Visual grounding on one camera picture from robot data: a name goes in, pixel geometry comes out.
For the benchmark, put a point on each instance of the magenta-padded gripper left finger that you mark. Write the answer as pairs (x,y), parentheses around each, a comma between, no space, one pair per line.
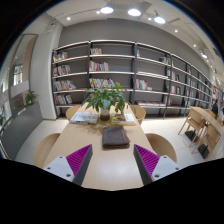
(71,165)

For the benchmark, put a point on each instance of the grey bookshelf unit with books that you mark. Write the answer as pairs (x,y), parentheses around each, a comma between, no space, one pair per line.
(120,65)

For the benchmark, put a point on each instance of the light wooden side table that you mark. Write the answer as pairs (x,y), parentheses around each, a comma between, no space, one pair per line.
(205,115)

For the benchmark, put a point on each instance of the zigzag striped brown towel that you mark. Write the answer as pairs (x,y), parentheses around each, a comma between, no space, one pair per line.
(115,136)

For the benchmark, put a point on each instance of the yellow cover book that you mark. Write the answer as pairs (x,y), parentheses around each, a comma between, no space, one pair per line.
(124,119)

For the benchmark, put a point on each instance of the round-backed wooden chair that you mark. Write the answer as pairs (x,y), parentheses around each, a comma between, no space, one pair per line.
(45,148)
(140,113)
(71,112)
(161,146)

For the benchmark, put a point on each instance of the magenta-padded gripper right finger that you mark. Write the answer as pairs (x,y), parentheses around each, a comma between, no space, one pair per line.
(153,165)

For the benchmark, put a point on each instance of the large white book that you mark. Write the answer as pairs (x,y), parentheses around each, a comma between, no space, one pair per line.
(83,117)

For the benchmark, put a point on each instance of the small background potted plant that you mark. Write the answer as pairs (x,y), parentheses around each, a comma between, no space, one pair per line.
(30,97)

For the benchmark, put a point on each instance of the ceiling lights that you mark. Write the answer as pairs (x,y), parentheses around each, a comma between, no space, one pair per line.
(134,12)

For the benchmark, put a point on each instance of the green potted plant white pot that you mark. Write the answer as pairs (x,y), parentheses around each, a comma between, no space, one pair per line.
(105,98)

